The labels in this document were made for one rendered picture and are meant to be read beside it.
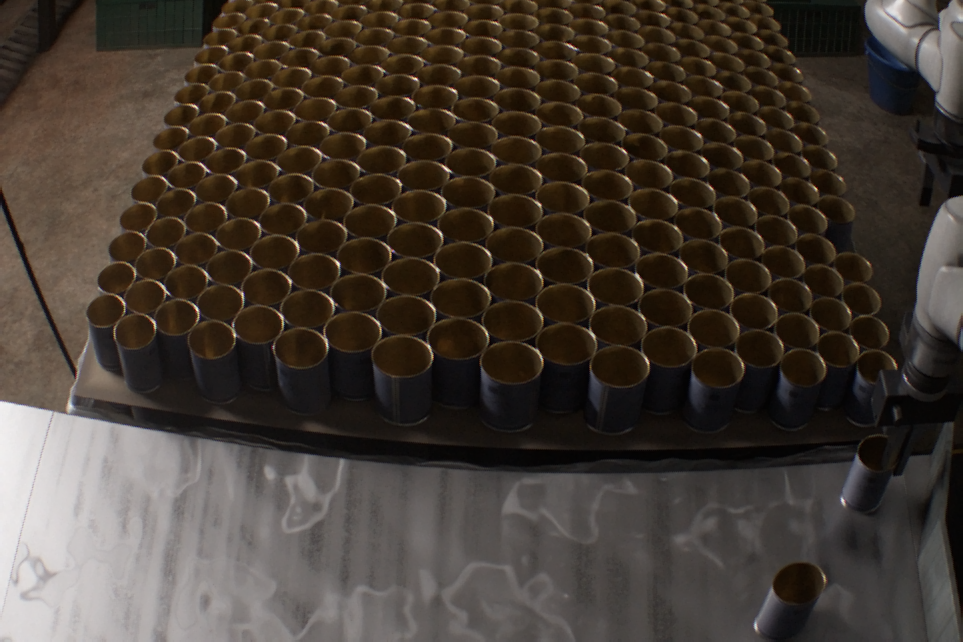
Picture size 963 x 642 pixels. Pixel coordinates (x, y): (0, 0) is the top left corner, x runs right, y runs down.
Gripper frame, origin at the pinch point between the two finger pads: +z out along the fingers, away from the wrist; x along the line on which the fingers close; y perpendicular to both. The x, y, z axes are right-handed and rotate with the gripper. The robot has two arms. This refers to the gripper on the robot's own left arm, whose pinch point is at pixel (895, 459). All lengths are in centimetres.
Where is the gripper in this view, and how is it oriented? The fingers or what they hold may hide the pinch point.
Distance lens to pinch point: 146.1
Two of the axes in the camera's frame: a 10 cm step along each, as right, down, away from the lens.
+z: -0.5, 7.9, 6.1
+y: -0.2, 6.1, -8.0
